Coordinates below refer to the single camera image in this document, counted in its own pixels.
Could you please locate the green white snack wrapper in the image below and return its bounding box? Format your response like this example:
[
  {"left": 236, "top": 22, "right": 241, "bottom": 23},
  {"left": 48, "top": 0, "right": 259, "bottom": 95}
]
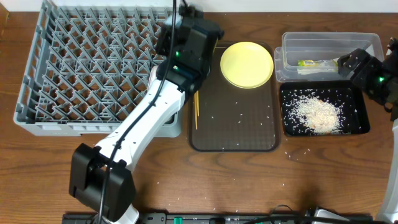
[{"left": 297, "top": 59, "right": 338, "bottom": 69}]

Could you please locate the light blue bowl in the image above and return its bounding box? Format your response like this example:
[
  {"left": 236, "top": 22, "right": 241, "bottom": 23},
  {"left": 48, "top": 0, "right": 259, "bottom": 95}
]
[{"left": 164, "top": 14, "right": 183, "bottom": 29}]

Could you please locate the white bowl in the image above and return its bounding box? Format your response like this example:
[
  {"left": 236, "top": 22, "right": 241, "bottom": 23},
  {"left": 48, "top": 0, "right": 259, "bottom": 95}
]
[{"left": 147, "top": 65, "right": 158, "bottom": 92}]

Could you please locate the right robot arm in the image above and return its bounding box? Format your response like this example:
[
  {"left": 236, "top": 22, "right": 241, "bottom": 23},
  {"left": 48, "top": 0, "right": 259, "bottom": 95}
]
[{"left": 337, "top": 37, "right": 397, "bottom": 223}]

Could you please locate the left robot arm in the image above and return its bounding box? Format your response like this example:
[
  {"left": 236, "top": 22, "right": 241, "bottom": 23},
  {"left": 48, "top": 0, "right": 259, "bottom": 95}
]
[{"left": 69, "top": 2, "right": 224, "bottom": 223}]

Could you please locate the pile of rice waste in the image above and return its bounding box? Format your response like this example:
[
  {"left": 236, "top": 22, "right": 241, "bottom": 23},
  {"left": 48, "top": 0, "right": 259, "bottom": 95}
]
[{"left": 292, "top": 96, "right": 342, "bottom": 135}]

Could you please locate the black waste tray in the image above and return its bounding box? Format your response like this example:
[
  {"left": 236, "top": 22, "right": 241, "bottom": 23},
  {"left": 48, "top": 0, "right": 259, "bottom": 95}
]
[{"left": 280, "top": 81, "right": 370, "bottom": 136}]

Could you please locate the wooden chopstick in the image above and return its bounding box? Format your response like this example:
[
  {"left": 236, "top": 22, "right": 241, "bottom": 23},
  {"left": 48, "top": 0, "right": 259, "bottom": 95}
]
[
  {"left": 195, "top": 90, "right": 200, "bottom": 117},
  {"left": 194, "top": 94, "right": 198, "bottom": 130}
]

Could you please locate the yellow plate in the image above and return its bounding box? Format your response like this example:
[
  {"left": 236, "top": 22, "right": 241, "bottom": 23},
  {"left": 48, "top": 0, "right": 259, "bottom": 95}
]
[{"left": 220, "top": 42, "right": 274, "bottom": 89}]

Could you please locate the clear plastic bin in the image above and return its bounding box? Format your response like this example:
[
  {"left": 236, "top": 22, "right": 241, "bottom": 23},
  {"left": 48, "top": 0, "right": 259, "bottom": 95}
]
[{"left": 274, "top": 32, "right": 384, "bottom": 83}]

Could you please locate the brown serving tray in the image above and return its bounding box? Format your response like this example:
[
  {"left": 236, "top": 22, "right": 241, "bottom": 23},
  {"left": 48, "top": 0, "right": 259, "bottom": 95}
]
[{"left": 188, "top": 42, "right": 280, "bottom": 152}]

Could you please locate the grey dish rack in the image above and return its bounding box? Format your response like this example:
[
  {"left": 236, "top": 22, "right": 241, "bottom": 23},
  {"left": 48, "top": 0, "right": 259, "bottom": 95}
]
[{"left": 13, "top": 1, "right": 172, "bottom": 136}]

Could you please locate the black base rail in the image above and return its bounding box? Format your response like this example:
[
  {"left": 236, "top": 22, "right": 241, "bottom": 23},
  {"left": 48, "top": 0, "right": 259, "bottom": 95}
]
[{"left": 61, "top": 205, "right": 377, "bottom": 224}]

